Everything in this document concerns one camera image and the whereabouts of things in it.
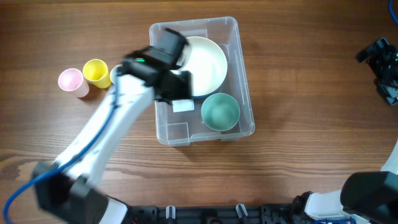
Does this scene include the mint green bowl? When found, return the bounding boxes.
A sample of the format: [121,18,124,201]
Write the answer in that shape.
[201,93,241,132]

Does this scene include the yellow cup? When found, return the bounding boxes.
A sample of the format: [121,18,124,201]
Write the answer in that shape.
[83,59,111,89]

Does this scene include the white paper label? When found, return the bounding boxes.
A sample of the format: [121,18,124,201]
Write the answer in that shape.
[172,100,195,113]

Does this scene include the clear plastic storage box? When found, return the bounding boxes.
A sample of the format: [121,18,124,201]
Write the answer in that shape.
[149,17,255,146]

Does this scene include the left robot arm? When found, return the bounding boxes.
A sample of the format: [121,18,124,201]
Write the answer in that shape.
[32,28,192,223]

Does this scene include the blue right cable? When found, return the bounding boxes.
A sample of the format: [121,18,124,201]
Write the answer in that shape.
[387,0,398,27]

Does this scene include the cream white cup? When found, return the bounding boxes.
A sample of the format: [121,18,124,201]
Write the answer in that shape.
[109,64,122,84]

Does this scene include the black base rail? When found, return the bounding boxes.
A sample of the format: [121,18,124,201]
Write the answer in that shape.
[122,204,313,224]

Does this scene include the cream large bowl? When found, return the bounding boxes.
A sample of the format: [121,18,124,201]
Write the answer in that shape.
[174,36,228,96]

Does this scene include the dark blue large bowl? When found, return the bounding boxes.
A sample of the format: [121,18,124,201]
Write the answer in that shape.
[192,81,225,100]

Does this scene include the blue left cable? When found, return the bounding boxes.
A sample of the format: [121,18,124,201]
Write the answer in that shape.
[2,67,122,224]

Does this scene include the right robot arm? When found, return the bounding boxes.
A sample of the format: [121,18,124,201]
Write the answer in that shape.
[289,38,397,223]

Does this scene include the blue cable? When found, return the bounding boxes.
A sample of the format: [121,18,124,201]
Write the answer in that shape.
[387,0,398,27]
[2,67,122,224]

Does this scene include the pink cup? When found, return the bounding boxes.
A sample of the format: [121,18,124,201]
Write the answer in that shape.
[58,68,90,98]

